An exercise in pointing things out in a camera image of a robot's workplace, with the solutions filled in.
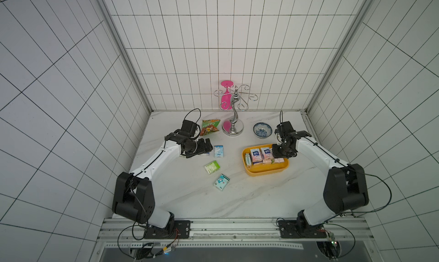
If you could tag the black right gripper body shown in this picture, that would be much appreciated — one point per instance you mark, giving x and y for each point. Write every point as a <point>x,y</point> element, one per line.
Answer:
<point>280,150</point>

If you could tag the teal cartoon tissue pack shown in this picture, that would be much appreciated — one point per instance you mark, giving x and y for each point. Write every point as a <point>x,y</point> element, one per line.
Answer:
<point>221,182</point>

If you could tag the light blue cartoon tissue pack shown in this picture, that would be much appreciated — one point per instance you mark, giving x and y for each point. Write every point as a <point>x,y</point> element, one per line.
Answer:
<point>219,151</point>

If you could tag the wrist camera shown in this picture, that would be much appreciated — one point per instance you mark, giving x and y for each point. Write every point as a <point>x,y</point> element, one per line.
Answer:
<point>190,129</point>
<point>284,130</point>

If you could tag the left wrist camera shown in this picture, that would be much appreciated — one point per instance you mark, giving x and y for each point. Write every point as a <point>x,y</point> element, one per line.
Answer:
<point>190,129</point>

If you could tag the lime green tissue pack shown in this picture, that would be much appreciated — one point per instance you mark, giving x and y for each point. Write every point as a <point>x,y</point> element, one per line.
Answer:
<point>212,167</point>

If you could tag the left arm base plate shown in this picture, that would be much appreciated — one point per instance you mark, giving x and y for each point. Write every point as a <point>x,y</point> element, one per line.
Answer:
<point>167,229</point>

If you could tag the pink hourglass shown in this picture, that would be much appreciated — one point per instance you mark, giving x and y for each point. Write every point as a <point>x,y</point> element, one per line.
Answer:
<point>227,96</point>

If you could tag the pink blue tissue pack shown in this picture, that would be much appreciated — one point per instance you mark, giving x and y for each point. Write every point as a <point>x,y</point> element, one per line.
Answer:
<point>267,156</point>

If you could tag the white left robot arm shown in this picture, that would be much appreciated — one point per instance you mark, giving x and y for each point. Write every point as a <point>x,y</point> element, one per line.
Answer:
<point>134,195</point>

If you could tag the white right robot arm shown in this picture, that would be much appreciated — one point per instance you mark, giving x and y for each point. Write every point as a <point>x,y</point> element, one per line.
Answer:
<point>345,187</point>

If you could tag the silver metal hook stand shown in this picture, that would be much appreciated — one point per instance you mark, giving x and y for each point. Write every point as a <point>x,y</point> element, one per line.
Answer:
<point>233,126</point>

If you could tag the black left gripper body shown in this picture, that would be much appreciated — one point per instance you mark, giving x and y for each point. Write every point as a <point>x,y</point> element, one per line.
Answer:
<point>196,146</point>

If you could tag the yellow plastic storage box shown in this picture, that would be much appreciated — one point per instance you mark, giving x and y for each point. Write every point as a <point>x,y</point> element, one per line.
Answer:
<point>262,169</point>

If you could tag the red green snack bag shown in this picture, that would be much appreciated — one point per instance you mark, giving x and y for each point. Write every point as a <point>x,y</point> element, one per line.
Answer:
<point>209,127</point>

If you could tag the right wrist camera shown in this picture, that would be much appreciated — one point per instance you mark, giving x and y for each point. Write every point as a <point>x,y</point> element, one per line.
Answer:
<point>284,130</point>

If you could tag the blue white porcelain bowl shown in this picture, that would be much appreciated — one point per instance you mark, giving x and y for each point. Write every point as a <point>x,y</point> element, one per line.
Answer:
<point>262,130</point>

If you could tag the white blue tissue pack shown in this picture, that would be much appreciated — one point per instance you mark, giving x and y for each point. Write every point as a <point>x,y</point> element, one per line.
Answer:
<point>256,156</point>

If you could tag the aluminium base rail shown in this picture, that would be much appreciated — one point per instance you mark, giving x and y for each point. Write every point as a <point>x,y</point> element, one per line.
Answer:
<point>350,233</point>

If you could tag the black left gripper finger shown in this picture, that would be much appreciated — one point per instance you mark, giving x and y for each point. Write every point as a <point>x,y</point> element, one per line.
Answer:
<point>206,144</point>
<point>192,154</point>

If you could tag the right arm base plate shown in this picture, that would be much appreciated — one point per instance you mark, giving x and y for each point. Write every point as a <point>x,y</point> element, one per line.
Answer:
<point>293,229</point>

